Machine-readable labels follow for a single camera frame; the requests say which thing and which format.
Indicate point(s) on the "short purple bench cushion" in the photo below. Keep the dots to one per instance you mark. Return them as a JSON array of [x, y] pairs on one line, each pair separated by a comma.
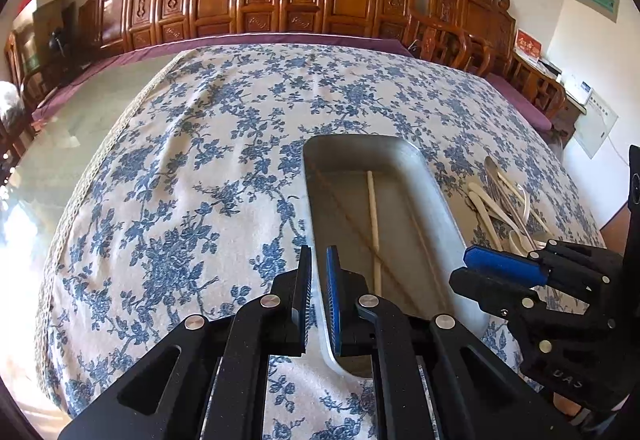
[[520, 102]]

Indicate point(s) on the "blue floral tablecloth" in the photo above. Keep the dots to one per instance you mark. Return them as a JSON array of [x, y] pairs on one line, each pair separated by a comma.
[[200, 169]]

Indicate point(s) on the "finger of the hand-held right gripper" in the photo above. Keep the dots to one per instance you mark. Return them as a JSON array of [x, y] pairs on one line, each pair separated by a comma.
[[475, 287], [500, 265]]

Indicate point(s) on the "red card on sideboard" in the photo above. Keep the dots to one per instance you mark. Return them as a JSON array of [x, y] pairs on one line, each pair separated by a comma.
[[528, 47]]

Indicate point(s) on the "wooden armchair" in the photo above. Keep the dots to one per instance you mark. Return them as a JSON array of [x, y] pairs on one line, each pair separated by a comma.
[[480, 54], [440, 42]]

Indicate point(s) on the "wooden lattice armrest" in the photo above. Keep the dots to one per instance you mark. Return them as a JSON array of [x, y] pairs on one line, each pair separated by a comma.
[[540, 87]]

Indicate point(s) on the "white desk device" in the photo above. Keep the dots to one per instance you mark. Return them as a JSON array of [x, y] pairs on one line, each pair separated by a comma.
[[579, 90]]

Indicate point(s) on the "cream chopstick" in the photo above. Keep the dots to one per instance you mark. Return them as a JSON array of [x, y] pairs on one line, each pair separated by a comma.
[[374, 230]]

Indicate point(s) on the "brown wooden chopstick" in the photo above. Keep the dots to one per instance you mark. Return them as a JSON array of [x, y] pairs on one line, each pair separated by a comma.
[[350, 222]]

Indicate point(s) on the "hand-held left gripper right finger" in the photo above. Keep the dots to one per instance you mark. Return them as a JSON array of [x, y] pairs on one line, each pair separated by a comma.
[[332, 305]]

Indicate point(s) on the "wooden side table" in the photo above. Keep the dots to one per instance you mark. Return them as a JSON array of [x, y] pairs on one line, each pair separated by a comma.
[[567, 119]]

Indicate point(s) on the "white wall panel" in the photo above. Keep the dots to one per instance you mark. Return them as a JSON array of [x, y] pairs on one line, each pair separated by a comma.
[[595, 124]]

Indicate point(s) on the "metal tray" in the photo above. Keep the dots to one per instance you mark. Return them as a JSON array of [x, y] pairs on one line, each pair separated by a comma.
[[400, 190]]

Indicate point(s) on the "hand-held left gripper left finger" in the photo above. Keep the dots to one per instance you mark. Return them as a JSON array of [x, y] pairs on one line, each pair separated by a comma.
[[302, 310]]

